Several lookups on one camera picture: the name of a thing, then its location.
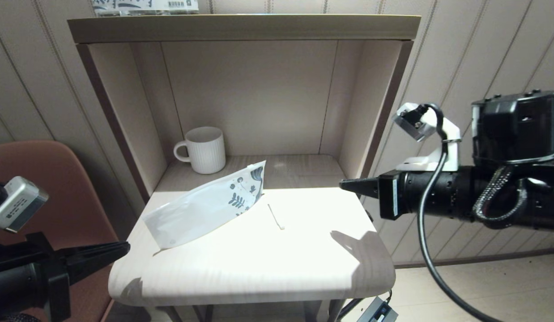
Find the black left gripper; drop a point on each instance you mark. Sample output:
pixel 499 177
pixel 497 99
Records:
pixel 17 286

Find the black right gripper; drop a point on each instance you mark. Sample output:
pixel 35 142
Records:
pixel 433 194

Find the small white strip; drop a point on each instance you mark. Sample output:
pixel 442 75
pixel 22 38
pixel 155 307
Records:
pixel 275 217

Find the white floral zipper pouch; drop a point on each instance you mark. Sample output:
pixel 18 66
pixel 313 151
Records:
pixel 201 210

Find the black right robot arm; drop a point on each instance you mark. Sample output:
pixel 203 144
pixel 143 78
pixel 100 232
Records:
pixel 514 129

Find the brown upholstered chair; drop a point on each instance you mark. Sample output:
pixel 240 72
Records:
pixel 75 192

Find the black power adapter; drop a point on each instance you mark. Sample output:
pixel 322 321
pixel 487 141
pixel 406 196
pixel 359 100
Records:
pixel 377 311

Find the light wood shelf desk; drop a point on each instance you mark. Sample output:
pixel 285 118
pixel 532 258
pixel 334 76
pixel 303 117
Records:
pixel 259 103

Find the white ribbed ceramic mug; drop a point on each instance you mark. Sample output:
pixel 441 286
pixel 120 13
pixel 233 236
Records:
pixel 207 151

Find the white blue patterned package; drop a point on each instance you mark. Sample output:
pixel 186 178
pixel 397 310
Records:
pixel 142 5

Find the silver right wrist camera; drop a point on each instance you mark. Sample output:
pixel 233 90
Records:
pixel 411 123

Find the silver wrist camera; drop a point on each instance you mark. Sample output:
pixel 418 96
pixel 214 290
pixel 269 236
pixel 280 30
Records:
pixel 411 123
pixel 17 203

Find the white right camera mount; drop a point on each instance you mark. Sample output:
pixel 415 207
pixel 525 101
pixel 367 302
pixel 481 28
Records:
pixel 447 158

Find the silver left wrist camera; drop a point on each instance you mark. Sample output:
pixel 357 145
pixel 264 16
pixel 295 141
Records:
pixel 17 203

